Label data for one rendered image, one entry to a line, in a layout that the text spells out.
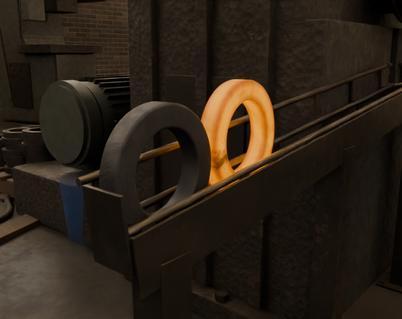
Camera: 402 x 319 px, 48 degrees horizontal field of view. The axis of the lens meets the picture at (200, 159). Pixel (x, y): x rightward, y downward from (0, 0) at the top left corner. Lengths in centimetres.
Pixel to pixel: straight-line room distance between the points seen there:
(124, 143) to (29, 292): 123
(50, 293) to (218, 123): 115
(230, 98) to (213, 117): 4
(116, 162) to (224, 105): 21
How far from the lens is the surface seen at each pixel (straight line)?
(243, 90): 72
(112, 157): 55
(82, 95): 197
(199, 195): 63
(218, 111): 68
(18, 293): 173
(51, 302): 164
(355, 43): 129
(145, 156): 66
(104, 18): 826
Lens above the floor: 79
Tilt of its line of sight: 13 degrees down
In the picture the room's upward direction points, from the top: straight up
